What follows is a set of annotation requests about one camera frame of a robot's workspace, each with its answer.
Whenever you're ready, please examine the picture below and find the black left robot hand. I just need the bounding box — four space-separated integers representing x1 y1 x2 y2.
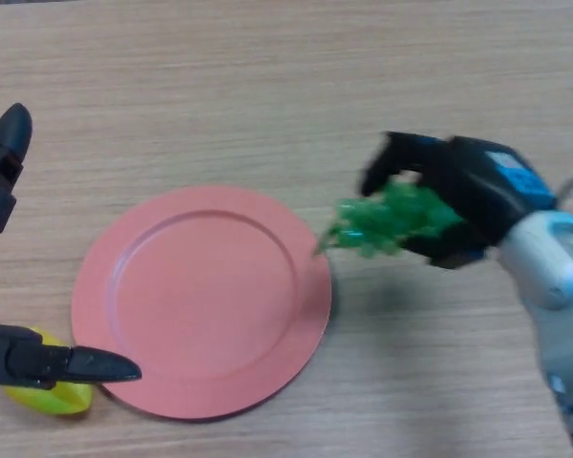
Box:
0 47 142 388

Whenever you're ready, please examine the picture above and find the yellow-green starfruit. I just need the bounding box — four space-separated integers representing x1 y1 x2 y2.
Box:
2 326 95 417

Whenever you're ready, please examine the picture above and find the green grape bunch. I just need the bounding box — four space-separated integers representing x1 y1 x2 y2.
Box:
312 183 464 261

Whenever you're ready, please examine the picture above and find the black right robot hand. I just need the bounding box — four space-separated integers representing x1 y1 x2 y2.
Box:
360 131 558 269

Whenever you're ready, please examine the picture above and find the pink round plate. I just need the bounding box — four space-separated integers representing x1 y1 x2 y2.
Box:
70 185 333 422

